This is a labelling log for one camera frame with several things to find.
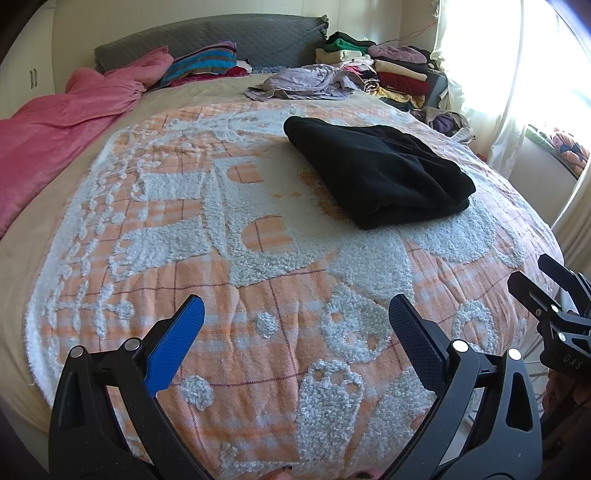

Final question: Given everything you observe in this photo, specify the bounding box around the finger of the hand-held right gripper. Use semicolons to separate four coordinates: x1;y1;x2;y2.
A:
507;272;561;319
538;253;591;319

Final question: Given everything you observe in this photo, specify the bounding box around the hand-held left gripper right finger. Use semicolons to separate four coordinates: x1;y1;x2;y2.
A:
388;294;543;480

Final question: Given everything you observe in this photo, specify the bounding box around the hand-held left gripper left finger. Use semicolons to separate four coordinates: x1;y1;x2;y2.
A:
48;294;218;480

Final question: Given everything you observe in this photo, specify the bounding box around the black sweater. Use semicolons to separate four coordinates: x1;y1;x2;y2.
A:
283;116;477;230

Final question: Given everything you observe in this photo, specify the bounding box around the person's right forearm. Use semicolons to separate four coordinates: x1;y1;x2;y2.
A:
540;367;591;480

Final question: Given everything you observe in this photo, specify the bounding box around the white bag of clothes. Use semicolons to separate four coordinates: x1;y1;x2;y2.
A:
422;106;476;144

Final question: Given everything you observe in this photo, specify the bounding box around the pile of folded clothes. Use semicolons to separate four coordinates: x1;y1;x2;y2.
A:
315;31;439;112

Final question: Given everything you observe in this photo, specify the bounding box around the orange white tufted bedspread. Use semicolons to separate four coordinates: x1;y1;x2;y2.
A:
25;99;566;480

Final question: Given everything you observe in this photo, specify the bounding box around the colourful patterned cushion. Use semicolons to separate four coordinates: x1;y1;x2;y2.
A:
551;131;591;176

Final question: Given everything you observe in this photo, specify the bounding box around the green cloth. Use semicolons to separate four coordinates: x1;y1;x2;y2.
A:
525;126;555;151

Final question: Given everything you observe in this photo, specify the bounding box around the white curtain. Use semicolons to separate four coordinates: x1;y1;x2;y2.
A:
429;0;591;222

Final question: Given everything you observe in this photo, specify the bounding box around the pink blanket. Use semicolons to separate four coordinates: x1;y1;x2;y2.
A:
0;46;175;234

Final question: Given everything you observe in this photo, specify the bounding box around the striped folded blanket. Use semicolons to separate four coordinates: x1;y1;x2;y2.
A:
159;41;252;88

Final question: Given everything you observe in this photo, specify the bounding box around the lilac garment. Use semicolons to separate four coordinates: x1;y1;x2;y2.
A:
245;65;365;102

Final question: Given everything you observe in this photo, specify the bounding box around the grey quilted headboard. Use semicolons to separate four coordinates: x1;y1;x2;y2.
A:
93;13;331;75

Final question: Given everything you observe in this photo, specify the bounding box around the white wardrobe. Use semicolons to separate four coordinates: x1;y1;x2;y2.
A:
0;0;56;121

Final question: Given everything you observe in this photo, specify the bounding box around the white wire rack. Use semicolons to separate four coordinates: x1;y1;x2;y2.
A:
522;323;548;386

